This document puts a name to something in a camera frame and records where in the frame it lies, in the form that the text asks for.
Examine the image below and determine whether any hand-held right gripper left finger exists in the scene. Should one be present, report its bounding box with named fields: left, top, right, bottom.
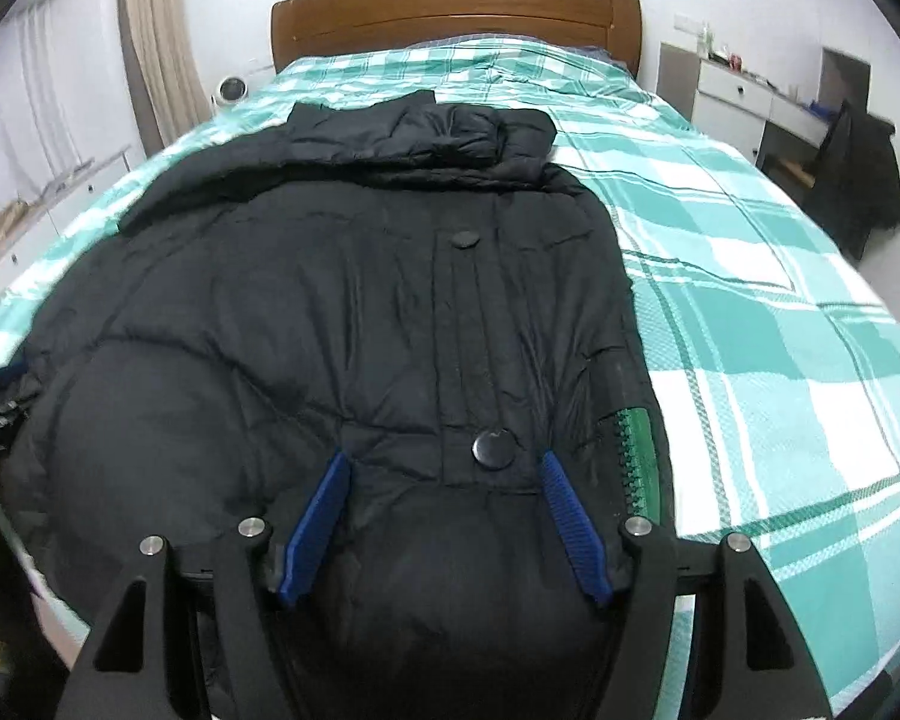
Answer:
left=56, top=452, right=355, bottom=720

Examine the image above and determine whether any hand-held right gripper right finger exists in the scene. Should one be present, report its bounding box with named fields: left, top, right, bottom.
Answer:
left=538, top=450, right=833, bottom=720

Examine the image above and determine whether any black puffer jacket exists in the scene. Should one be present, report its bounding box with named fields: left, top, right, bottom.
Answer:
left=0, top=90, right=676, bottom=720

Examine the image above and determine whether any beige cloth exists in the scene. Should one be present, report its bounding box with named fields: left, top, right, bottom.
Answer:
left=0, top=199, right=38, bottom=278

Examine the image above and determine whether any white low drawer cabinet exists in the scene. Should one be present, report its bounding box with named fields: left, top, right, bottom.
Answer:
left=0, top=142, right=136, bottom=323

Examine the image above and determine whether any green plaid bed sheet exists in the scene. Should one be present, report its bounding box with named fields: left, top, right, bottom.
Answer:
left=0, top=34, right=900, bottom=713

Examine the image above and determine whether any white sheer curtain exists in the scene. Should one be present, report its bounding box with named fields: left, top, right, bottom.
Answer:
left=0, top=0, right=132, bottom=256

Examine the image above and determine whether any wooden chair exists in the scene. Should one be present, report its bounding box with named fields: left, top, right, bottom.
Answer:
left=765, top=154, right=815, bottom=188

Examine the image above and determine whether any beige curtain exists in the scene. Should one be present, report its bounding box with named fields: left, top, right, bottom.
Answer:
left=118, top=0, right=211, bottom=158

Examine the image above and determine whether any dark coat on chair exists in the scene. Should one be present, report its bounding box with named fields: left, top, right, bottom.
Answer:
left=814, top=99, right=900, bottom=262

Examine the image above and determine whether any white desk with drawers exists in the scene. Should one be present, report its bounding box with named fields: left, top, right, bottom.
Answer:
left=694, top=60, right=833, bottom=173

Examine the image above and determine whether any blue grey pillow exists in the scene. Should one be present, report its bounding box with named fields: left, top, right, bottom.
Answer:
left=570, top=43, right=637, bottom=77

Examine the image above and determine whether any wooden headboard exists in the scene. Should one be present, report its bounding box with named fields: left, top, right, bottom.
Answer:
left=271, top=0, right=642, bottom=80

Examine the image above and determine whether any white wardrobe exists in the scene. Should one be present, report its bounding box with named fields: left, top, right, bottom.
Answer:
left=817, top=37, right=900, bottom=361

